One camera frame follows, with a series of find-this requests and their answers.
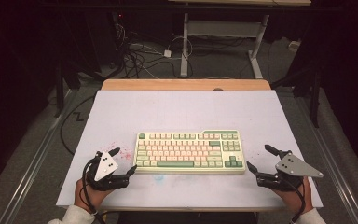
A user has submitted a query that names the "white metal desk frame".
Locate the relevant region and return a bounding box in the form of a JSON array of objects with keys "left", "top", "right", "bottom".
[{"left": 167, "top": 0, "right": 312, "bottom": 80}]

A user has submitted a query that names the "person's right hand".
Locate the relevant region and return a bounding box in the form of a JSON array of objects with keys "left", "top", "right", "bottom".
[{"left": 273, "top": 176, "right": 313, "bottom": 216}]

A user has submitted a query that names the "right hand-held gripper black cable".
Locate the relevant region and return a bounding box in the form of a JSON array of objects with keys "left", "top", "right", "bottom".
[{"left": 279, "top": 177, "right": 308, "bottom": 224}]

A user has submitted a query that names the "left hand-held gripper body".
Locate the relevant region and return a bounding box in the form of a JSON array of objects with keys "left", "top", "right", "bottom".
[{"left": 85, "top": 150, "right": 131, "bottom": 191}]

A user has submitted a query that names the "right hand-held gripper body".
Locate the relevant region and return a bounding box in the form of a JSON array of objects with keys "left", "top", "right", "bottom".
[{"left": 255, "top": 152, "right": 324, "bottom": 191}]

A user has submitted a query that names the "green and cream mechanical keyboard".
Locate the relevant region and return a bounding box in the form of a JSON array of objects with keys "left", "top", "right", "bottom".
[{"left": 133, "top": 129, "right": 247, "bottom": 175}]

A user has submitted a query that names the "metal floor rail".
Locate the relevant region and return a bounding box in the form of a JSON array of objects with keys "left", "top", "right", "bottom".
[
  {"left": 0, "top": 89, "right": 77, "bottom": 224},
  {"left": 294, "top": 96, "right": 358, "bottom": 224}
]

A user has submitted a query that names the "long black floor cable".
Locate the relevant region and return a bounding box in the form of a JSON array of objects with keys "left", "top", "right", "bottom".
[{"left": 59, "top": 94, "right": 97, "bottom": 157}]

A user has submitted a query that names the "tangle of floor cables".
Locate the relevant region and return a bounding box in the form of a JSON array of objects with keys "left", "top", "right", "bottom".
[{"left": 113, "top": 22, "right": 195, "bottom": 80}]

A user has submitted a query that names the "hand-held gripper black cable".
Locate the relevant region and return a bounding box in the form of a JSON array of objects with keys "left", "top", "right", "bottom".
[
  {"left": 279, "top": 177, "right": 308, "bottom": 224},
  {"left": 81, "top": 157, "right": 107, "bottom": 224}
]

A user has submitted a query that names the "person's left hand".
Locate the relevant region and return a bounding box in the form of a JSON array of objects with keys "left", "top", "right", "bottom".
[{"left": 74, "top": 178, "right": 115, "bottom": 214}]

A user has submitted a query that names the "left hand-held gripper black cable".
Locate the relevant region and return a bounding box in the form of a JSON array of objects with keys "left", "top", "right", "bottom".
[{"left": 81, "top": 157, "right": 107, "bottom": 224}]

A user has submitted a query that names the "white power strip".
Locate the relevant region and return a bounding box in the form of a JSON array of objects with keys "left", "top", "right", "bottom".
[{"left": 288, "top": 40, "right": 302, "bottom": 52}]

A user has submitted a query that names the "white board table cover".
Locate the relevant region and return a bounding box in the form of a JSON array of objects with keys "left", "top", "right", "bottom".
[{"left": 55, "top": 90, "right": 324, "bottom": 209}]

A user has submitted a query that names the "wooden table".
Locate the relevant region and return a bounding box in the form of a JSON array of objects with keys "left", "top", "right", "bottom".
[{"left": 62, "top": 78, "right": 321, "bottom": 213}]

